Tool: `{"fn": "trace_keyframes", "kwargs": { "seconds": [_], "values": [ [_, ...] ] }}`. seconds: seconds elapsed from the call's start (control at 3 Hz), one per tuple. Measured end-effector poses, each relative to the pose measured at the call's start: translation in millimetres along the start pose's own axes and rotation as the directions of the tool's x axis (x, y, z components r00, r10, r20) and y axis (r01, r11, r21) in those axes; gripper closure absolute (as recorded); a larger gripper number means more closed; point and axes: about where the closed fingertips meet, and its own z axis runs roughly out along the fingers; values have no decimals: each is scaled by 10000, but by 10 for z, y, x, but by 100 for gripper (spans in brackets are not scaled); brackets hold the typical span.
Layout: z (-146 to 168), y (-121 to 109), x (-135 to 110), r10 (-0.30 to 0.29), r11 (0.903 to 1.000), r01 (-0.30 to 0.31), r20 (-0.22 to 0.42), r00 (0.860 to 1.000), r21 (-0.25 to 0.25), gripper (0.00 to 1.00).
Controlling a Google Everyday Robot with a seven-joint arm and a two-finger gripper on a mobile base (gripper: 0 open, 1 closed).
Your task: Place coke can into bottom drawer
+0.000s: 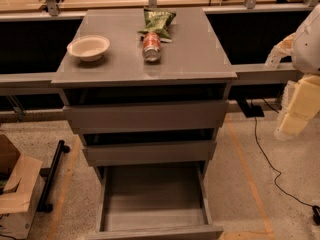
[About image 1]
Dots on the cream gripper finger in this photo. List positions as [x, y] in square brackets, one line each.
[300, 103]
[279, 51]

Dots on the red coke can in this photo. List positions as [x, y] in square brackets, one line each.
[151, 47]

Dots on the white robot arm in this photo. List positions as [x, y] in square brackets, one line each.
[306, 45]

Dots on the grey top drawer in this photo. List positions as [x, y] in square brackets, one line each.
[146, 117]

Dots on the grey drawer cabinet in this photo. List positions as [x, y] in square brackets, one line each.
[193, 67]

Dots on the open grey bottom drawer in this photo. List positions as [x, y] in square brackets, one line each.
[154, 202]

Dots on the black power adapter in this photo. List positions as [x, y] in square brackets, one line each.
[316, 214]

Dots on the green chip bag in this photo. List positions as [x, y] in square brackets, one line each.
[158, 21]

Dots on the white paper bowl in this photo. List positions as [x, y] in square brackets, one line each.
[88, 48]

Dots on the black metal stand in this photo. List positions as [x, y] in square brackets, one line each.
[48, 174]

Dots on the open cardboard box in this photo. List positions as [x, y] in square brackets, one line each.
[21, 192]

